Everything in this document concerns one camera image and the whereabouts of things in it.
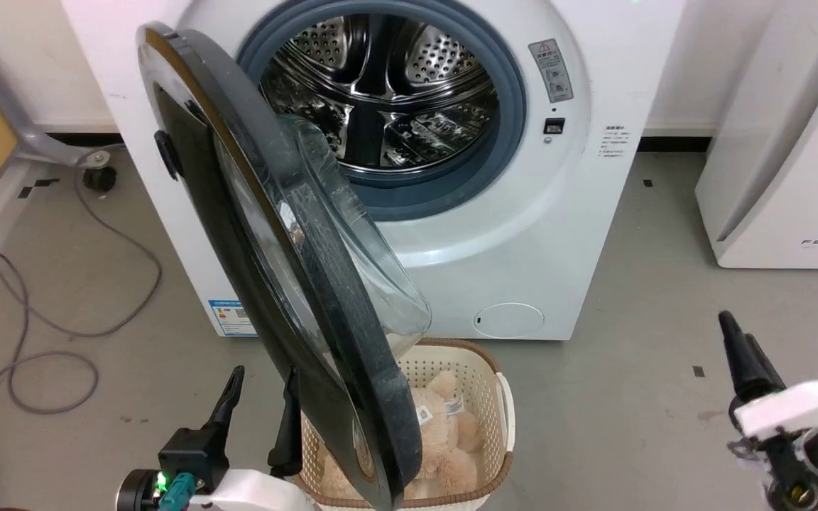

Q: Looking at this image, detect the round white filter cover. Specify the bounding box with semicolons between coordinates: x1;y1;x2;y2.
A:
473;303;545;339

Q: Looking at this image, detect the beige plush teddy bear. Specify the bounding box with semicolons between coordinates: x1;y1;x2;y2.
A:
320;369;484;501

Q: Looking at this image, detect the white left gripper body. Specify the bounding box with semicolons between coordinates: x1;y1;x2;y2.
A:
187;468;322;511

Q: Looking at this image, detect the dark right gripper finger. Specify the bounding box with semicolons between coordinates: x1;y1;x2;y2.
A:
718;310;786;416

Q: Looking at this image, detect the grey floor cable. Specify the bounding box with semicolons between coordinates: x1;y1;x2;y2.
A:
0;167;163;511

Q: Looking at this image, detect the small printed text label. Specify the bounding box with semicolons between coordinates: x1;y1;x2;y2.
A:
597;126;631;158

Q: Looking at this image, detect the white front-load washing machine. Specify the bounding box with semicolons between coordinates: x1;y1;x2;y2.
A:
61;0;687;341

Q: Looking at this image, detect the grey-blue rubber door gasket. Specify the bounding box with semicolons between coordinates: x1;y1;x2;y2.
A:
236;0;528;222

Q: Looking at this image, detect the grey metal stand leg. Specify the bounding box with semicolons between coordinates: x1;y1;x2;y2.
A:
0;69;126;169

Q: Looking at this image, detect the black caster wheel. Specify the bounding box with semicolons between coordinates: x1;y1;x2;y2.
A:
82;165;117;192

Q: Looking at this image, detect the white air purifier appliance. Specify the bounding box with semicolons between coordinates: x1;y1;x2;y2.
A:
695;0;818;270

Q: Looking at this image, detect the grey warning sticker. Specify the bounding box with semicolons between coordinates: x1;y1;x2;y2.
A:
528;39;574;104

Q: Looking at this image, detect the cream plastic laundry basket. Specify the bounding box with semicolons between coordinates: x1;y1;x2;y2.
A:
295;339;516;511

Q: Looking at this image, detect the stainless steel washer drum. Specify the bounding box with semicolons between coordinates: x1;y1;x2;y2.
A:
260;13;501;175

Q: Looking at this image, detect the blue white energy label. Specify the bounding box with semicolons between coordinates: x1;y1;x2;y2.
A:
208;298;257;337

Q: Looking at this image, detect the black round glass washer door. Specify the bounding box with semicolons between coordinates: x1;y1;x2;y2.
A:
136;21;432;511

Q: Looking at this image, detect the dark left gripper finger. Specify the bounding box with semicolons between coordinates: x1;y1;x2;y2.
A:
159;366;246;478
268;367;302;478

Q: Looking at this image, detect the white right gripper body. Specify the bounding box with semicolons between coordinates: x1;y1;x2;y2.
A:
734;378;818;441

